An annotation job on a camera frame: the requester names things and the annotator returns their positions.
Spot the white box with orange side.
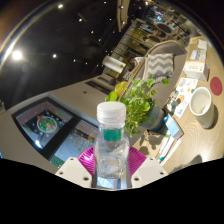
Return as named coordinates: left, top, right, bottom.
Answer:
left=182, top=59, right=210, bottom=82

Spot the group of ceiling lights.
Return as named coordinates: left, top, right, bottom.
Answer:
left=11, top=1, right=111, bottom=63

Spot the grey curved sofa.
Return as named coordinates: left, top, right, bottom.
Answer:
left=128, top=39, right=188, bottom=134

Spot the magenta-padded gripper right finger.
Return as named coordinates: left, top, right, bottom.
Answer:
left=126, top=146, right=169, bottom=189

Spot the green potted plant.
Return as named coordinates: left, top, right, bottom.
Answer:
left=104, top=75, right=170, bottom=138

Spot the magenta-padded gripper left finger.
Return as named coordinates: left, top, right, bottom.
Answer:
left=54, top=145, right=98, bottom=189

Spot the group of dining chairs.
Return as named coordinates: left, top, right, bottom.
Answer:
left=143, top=3, right=201, bottom=44

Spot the person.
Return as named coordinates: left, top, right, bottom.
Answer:
left=114, top=80, right=129, bottom=98
left=128, top=55, right=145, bottom=68

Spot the clear white-capped water bottle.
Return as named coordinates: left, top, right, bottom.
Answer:
left=94, top=101, right=131, bottom=181

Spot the flat round red coaster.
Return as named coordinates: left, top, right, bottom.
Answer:
left=209, top=76, right=224, bottom=97

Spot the small blue and white carton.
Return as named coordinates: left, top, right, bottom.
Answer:
left=163, top=113, right=185, bottom=140

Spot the illustrated paper leaflet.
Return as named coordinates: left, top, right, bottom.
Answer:
left=166, top=77, right=199, bottom=118

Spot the white tube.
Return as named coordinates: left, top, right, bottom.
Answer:
left=158, top=134, right=183, bottom=166

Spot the window with holiday decals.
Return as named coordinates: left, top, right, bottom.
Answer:
left=11, top=96, right=101, bottom=168

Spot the grey chevron cushion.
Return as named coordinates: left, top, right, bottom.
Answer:
left=142, top=52, right=175, bottom=83

